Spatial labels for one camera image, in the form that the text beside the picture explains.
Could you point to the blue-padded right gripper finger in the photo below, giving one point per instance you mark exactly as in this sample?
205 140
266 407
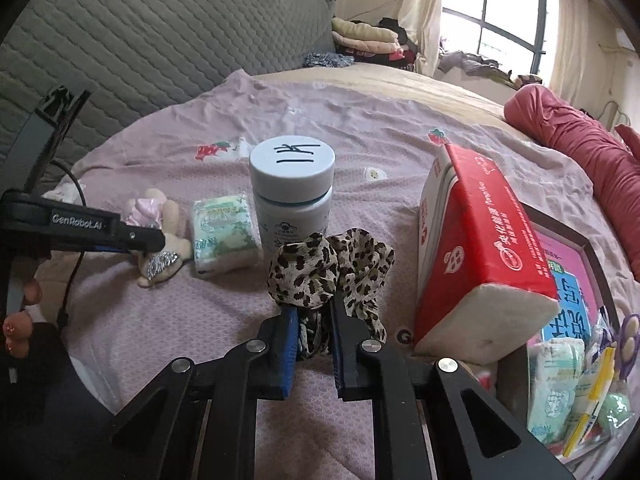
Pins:
277 368
352 380

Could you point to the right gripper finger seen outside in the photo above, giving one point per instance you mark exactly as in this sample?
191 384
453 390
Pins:
147 240

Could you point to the leopard print scrunchie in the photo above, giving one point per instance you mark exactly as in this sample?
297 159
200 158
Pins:
308 274

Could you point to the green wet wipes pack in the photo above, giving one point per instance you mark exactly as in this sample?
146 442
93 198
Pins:
555 367

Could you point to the yellow cartoon packet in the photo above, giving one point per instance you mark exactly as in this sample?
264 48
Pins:
590 393

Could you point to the green sponge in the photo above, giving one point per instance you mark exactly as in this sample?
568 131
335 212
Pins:
616 409

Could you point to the purple plush toy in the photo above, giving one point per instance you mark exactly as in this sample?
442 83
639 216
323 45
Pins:
625 340

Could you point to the person's left hand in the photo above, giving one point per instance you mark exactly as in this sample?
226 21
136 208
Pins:
18 327

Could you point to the beige plush toy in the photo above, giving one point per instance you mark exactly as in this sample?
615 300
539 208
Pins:
164 251

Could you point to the small green tissue pack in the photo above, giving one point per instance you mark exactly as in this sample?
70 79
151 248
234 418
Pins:
223 235

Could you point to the mauve bed sheet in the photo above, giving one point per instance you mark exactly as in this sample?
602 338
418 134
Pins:
122 335

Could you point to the red tissue pack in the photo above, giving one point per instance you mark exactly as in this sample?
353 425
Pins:
484 286

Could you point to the white pill bottle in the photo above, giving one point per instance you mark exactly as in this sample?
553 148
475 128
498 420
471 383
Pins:
292 182

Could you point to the grey quilted headboard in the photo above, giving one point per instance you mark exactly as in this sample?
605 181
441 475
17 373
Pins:
139 56

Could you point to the pink and blue book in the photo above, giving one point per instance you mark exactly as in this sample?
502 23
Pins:
578 302

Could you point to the grey shallow tray box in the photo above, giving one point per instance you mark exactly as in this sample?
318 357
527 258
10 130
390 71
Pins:
511 390

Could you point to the folded clothes pile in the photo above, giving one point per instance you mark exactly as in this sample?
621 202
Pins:
385 43

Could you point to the pink quilt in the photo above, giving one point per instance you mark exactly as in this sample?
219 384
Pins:
611 161

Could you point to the cream curtain left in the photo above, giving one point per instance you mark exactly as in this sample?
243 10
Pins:
421 21

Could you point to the window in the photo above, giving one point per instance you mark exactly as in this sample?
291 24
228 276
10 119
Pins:
510 32

